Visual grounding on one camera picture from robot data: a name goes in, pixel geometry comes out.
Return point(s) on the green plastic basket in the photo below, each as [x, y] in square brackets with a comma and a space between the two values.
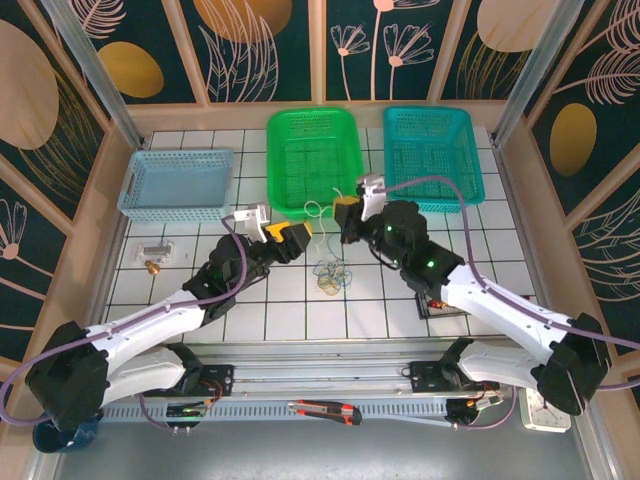
[315, 160]

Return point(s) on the teal plastic basket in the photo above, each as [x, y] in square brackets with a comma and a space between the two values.
[430, 155]

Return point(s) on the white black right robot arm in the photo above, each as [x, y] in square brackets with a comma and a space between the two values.
[500, 305]

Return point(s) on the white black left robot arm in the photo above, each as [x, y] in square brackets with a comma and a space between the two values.
[150, 325]

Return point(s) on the small brass fitting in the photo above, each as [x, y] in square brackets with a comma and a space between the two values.
[151, 266]

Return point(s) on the black tray with red parts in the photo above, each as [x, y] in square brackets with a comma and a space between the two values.
[435, 311]

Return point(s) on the light blue plastic basket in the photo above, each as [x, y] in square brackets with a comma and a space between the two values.
[175, 185]

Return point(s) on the black control board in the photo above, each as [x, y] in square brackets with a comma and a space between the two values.
[465, 410]
[185, 411]

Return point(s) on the red black utility knife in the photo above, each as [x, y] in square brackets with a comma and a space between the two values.
[325, 411]

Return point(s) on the white square clock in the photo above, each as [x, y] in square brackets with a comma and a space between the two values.
[535, 417]

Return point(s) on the dark blue mug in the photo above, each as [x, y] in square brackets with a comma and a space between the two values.
[50, 440]

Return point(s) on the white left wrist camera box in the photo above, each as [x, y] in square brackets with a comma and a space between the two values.
[255, 220]

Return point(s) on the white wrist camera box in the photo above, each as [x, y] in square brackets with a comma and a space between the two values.
[372, 197]
[255, 220]

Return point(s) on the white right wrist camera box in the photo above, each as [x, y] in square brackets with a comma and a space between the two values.
[372, 197]

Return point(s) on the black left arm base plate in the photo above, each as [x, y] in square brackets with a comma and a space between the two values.
[220, 375]

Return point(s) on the aluminium mounting rail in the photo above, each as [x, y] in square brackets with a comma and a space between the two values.
[325, 372]

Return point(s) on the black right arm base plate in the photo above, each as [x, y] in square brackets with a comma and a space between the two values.
[425, 372]

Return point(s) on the aluminium frame post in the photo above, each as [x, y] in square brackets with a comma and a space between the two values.
[95, 70]
[535, 70]

